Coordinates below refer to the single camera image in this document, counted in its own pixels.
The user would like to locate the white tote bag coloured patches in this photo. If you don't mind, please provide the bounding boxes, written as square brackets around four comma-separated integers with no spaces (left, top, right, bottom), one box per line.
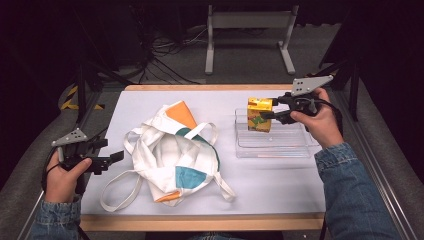
[99,99,237,213]

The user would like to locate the clear plastic tray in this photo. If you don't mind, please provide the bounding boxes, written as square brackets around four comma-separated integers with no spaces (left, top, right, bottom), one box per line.
[234,107,322,160]

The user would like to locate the wooden table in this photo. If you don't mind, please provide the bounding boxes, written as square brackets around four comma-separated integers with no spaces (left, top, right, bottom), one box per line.
[79,83,326,232]

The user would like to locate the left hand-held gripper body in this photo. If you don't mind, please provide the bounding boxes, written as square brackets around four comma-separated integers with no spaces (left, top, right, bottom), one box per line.
[51,127,113,196]

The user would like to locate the black floor cables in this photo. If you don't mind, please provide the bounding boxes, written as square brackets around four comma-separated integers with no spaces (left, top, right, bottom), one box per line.
[138,26,208,86]

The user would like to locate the white table mat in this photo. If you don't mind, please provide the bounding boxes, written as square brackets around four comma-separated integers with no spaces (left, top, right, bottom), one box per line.
[79,89,327,216]

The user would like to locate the hand-held gripper black cable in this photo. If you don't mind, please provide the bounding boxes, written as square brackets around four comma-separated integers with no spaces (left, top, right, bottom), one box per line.
[40,148,59,194]
[313,98,344,136]

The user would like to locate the yellow black floor tape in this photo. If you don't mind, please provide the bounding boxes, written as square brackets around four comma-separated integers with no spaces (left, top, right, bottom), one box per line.
[59,84,106,111]

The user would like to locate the person's right hand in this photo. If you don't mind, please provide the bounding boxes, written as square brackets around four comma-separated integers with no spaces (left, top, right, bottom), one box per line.
[289,87,344,150]

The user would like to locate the left hand-held gripper black cable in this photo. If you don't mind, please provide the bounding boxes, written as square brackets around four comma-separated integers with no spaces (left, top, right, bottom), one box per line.
[40,148,59,194]

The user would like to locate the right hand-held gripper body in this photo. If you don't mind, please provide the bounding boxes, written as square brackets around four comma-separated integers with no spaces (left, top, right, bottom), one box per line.
[281,74,334,125]

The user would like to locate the person's denim legs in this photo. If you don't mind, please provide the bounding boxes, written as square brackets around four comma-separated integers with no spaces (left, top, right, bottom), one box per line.
[186,231,248,240]

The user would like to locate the yellow juice carton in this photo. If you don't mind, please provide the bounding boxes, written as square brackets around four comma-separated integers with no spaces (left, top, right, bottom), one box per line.
[246,97,274,134]

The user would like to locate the person's left hand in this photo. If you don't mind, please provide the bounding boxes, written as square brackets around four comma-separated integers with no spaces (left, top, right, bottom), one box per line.
[44,157,93,204]

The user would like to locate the right hand-held gripper black cable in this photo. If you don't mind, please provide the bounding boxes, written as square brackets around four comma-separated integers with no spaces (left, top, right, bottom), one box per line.
[313,98,344,136]

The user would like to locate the black tripod stand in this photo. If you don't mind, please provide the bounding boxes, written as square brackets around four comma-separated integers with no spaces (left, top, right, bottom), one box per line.
[301,59,361,121]
[71,6,134,124]

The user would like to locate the white metal stand frame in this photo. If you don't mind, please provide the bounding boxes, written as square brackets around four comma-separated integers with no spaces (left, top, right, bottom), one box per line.
[204,4,300,76]

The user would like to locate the aluminium rail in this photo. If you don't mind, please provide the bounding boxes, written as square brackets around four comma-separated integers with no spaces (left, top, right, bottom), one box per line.
[334,89,421,240]

